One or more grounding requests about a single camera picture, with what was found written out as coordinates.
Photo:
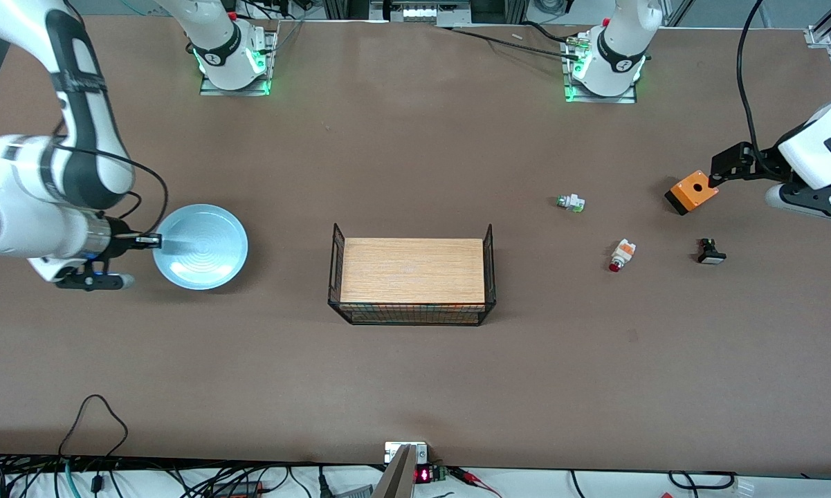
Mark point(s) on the red digit display module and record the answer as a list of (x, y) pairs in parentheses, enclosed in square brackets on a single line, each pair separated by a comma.
[(425, 474)]

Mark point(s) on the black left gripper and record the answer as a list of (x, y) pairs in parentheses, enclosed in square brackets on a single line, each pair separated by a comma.
[(762, 164)]

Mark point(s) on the metal table corner bracket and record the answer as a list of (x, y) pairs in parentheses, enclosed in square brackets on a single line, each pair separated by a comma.
[(818, 36)]

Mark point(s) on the grey metal camera bracket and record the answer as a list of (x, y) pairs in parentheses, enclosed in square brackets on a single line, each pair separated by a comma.
[(396, 477)]

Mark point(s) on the black power adapter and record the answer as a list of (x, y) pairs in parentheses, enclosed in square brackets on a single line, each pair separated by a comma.
[(239, 487)]

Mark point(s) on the black white-capped button switch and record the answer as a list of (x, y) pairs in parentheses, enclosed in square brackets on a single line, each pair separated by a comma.
[(710, 253)]

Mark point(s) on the aluminium frame rack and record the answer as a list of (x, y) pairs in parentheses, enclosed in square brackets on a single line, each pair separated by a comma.
[(422, 10)]

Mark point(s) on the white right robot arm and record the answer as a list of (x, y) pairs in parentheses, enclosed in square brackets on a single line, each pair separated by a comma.
[(28, 207)]

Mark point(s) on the orange button enclosure box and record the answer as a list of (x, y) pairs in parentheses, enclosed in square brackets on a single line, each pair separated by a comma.
[(692, 194)]

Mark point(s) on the green push button switch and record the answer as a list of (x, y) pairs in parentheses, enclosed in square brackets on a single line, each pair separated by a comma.
[(571, 203)]

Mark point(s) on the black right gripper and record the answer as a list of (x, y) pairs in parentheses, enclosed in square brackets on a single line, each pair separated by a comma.
[(118, 238)]

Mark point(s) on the red push button switch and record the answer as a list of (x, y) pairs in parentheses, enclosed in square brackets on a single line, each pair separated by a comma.
[(623, 254)]

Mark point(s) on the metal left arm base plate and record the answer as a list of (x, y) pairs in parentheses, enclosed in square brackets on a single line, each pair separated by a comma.
[(574, 93)]

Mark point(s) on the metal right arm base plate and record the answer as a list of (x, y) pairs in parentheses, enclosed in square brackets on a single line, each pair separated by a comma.
[(266, 66)]

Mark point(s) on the red clip test leads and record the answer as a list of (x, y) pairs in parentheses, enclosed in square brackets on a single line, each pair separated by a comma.
[(474, 479)]

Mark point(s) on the light blue round plate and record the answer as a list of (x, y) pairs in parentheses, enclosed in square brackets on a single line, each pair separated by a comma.
[(204, 249)]

